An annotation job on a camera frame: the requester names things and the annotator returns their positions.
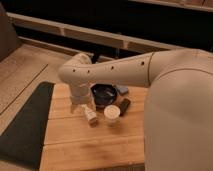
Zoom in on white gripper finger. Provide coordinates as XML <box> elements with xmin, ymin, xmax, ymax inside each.
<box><xmin>70</xmin><ymin>105</ymin><xmax>75</xmax><ymax>113</ymax></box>
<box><xmin>91</xmin><ymin>101</ymin><xmax>96</xmax><ymax>111</ymax></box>

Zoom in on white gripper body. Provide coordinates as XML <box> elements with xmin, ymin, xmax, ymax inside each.
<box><xmin>69</xmin><ymin>84</ymin><xmax>93</xmax><ymax>105</ymax></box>

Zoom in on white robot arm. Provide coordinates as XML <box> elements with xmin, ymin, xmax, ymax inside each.
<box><xmin>59</xmin><ymin>49</ymin><xmax>213</xmax><ymax>171</ymax></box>

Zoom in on small white bottle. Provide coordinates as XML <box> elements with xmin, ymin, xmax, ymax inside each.
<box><xmin>83</xmin><ymin>105</ymin><xmax>98</xmax><ymax>126</ymax></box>

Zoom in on black bowl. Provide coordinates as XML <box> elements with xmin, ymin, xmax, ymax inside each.
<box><xmin>91</xmin><ymin>84</ymin><xmax>117</xmax><ymax>108</ymax></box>

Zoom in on white paper cup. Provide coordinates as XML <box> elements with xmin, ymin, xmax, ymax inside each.
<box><xmin>104</xmin><ymin>105</ymin><xmax>120</xmax><ymax>125</ymax></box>

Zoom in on dark brown rectangular block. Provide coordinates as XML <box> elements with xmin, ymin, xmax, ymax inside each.
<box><xmin>119</xmin><ymin>98</ymin><xmax>131</xmax><ymax>116</ymax></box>

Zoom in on grey blue sponge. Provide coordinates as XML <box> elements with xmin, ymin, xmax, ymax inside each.
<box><xmin>116</xmin><ymin>85</ymin><xmax>129</xmax><ymax>95</ymax></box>

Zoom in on dark green floor mat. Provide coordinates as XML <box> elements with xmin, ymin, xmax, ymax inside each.
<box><xmin>0</xmin><ymin>82</ymin><xmax>54</xmax><ymax>169</ymax></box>

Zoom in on grey chair edge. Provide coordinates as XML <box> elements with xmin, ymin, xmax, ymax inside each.
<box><xmin>0</xmin><ymin>3</ymin><xmax>21</xmax><ymax>62</ymax></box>

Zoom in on white window frame rail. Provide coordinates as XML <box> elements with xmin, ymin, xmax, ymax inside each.
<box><xmin>7</xmin><ymin>12</ymin><xmax>181</xmax><ymax>53</ymax></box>

